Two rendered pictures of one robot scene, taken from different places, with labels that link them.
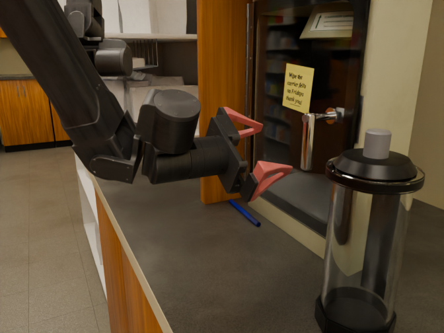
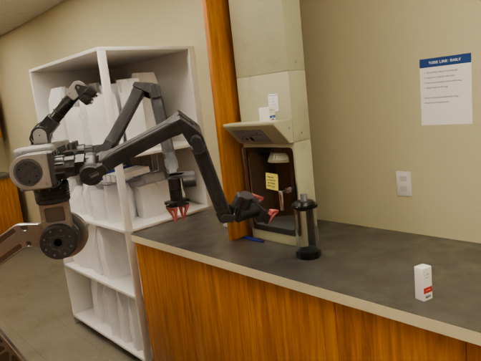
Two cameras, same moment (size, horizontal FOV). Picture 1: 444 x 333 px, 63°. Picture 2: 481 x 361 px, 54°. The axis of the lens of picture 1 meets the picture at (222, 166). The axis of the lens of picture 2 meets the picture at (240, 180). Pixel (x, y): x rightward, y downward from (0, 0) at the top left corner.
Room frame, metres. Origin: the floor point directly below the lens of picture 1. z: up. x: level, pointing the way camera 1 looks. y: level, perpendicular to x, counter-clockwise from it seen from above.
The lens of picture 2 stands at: (-1.34, 0.55, 1.63)
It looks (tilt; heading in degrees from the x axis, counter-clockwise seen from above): 10 degrees down; 345
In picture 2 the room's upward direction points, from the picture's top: 6 degrees counter-clockwise
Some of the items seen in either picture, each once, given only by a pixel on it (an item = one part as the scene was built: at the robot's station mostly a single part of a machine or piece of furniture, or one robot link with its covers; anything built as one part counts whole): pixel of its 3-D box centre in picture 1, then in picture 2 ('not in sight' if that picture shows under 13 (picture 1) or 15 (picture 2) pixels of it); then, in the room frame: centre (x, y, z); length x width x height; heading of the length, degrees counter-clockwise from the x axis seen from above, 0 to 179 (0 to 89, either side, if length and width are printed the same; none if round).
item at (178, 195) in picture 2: not in sight; (176, 195); (0.79, 0.29, 1.21); 0.10 x 0.07 x 0.07; 117
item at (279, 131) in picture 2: not in sight; (257, 133); (0.64, -0.08, 1.46); 0.32 x 0.11 x 0.10; 27
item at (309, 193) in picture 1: (291, 111); (270, 190); (0.66, -0.13, 1.19); 0.30 x 0.01 x 0.40; 26
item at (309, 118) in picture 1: (316, 139); (283, 199); (0.56, -0.15, 1.17); 0.05 x 0.03 x 0.10; 116
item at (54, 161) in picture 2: not in sight; (64, 167); (0.41, 0.71, 1.45); 0.09 x 0.08 x 0.12; 174
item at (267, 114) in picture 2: not in sight; (267, 114); (0.58, -0.11, 1.54); 0.05 x 0.05 x 0.06; 40
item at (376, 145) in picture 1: (374, 158); (303, 201); (0.41, -0.18, 1.18); 0.09 x 0.09 x 0.07
